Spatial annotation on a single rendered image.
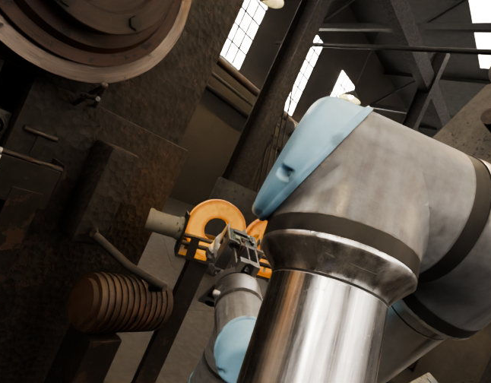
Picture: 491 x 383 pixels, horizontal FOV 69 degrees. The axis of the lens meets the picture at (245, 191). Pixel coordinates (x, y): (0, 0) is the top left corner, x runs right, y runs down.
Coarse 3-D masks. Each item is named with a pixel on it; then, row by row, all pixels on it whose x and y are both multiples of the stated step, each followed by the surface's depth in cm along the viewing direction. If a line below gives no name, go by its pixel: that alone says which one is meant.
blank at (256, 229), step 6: (252, 222) 96; (258, 222) 94; (264, 222) 94; (246, 228) 96; (252, 228) 94; (258, 228) 94; (264, 228) 94; (252, 234) 94; (258, 234) 94; (258, 246) 94; (264, 270) 95; (270, 270) 96
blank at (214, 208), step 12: (204, 204) 90; (216, 204) 91; (228, 204) 92; (192, 216) 90; (204, 216) 90; (216, 216) 91; (228, 216) 92; (240, 216) 93; (192, 228) 90; (240, 228) 93; (204, 252) 91
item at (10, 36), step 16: (0, 16) 60; (0, 32) 61; (16, 32) 62; (176, 32) 83; (16, 48) 63; (32, 48) 64; (160, 48) 81; (48, 64) 67; (64, 64) 69; (80, 64) 71; (128, 64) 77; (144, 64) 80; (80, 80) 72; (96, 80) 74; (112, 80) 76
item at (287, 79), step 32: (320, 0) 491; (384, 0) 632; (288, 32) 509; (416, 32) 731; (288, 64) 507; (416, 64) 783; (288, 96) 507; (416, 96) 893; (256, 128) 509; (416, 128) 881; (256, 160) 502
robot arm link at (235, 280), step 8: (224, 280) 55; (232, 280) 55; (240, 280) 54; (248, 280) 55; (216, 288) 56; (224, 288) 54; (232, 288) 53; (248, 288) 53; (256, 288) 55; (216, 296) 54
